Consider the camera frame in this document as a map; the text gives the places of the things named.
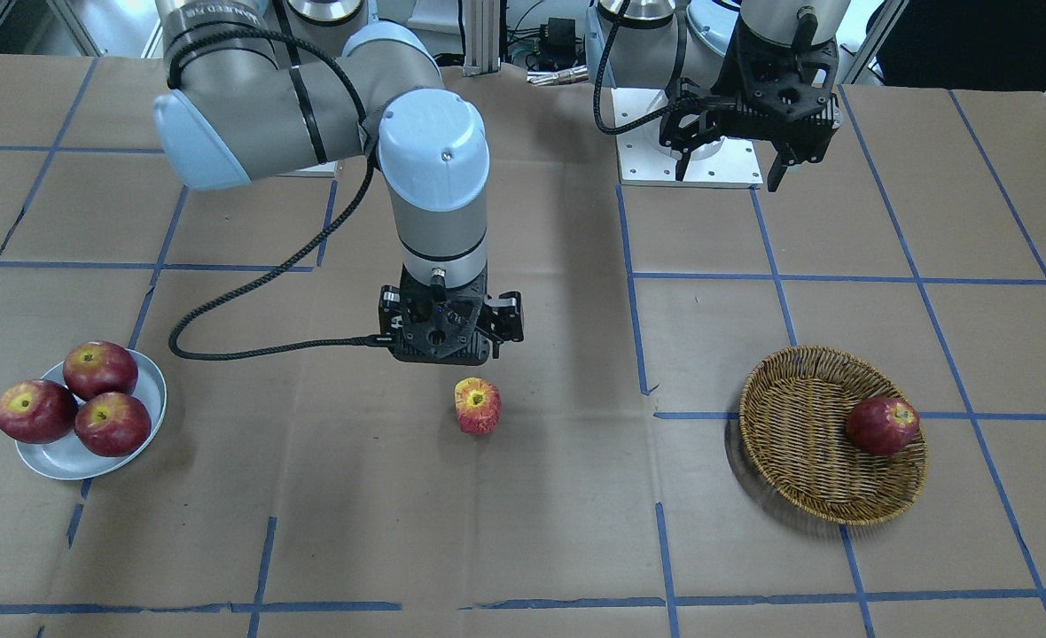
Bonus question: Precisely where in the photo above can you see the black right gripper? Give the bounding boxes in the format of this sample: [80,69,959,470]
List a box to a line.
[378,269,524,366]

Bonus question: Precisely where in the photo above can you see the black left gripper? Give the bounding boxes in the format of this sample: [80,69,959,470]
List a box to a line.
[661,18,843,193]

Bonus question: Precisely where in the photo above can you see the red yellow cut apple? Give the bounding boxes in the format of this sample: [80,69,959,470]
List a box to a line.
[454,377,502,436]

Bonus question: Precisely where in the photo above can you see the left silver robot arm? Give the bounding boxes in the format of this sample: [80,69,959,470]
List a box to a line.
[585,1,850,191]

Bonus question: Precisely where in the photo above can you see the round wicker basket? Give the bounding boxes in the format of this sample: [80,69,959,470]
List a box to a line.
[738,345,929,526]

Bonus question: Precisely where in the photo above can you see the dark red apple in basket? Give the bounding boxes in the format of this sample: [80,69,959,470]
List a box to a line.
[846,396,920,457]

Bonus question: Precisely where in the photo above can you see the red apple on plate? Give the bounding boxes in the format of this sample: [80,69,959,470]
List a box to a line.
[0,378,79,445]
[74,392,152,457]
[62,340,139,401]

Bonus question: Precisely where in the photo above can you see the light blue plate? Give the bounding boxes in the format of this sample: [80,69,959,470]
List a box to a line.
[13,350,168,481]

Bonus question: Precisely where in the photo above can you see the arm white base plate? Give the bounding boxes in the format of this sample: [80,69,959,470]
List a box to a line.
[616,120,763,189]

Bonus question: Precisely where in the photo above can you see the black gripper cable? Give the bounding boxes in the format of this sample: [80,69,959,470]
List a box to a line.
[592,0,719,137]
[167,27,400,362]

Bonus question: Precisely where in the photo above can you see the aluminium frame post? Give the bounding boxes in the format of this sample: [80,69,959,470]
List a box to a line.
[457,1,506,77]

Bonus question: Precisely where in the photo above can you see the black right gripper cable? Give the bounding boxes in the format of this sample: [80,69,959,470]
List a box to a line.
[167,27,400,362]

